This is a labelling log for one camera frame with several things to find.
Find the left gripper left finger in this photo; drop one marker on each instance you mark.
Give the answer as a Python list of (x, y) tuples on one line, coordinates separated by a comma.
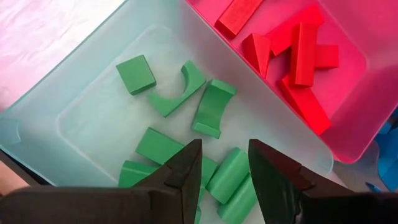
[(180, 186)]

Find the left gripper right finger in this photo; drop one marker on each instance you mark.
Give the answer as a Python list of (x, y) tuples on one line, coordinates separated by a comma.
[(276, 186)]

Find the long green block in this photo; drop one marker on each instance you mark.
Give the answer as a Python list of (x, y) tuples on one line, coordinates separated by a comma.
[(239, 202)]

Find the green rectangular block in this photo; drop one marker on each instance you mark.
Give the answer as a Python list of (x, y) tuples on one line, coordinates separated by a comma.
[(135, 174), (158, 146)]

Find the large teal plastic bin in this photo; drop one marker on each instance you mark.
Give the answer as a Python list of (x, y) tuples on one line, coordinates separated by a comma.
[(93, 124)]

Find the large pink-red plastic bin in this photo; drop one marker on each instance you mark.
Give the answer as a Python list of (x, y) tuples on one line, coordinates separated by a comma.
[(373, 77)]

